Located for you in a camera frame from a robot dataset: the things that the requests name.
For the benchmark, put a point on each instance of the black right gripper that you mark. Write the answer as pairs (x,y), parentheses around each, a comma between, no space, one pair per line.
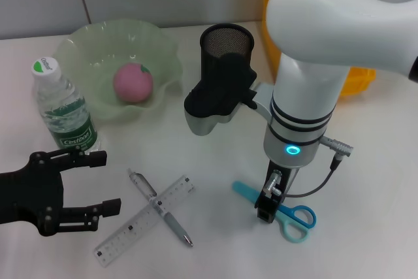
(287,177)

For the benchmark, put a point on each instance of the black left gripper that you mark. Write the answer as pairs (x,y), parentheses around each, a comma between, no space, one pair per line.
(29,194)

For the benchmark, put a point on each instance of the blue teal scissors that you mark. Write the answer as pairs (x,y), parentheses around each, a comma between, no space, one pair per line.
(243,190)

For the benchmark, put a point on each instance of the clear green-label water bottle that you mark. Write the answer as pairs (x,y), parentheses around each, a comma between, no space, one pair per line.
(65,119)

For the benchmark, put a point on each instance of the pink toy peach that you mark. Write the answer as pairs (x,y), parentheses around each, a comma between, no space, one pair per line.
(130,84)

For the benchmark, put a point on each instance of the clear plastic ruler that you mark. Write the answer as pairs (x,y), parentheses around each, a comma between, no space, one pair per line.
(130,230)

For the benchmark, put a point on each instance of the grey silver pen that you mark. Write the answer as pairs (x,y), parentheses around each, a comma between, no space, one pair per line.
(178,230)

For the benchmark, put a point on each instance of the pale green wavy fruit bowl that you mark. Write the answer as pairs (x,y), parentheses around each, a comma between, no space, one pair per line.
(98,50)

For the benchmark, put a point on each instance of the black mesh pen holder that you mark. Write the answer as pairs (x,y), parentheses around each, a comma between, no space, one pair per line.
(225,40)

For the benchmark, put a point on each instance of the right gripper silver connector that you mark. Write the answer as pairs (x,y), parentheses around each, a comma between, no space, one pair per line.
(272,182)

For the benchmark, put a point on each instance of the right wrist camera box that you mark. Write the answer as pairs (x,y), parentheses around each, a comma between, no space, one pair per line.
(215,96)

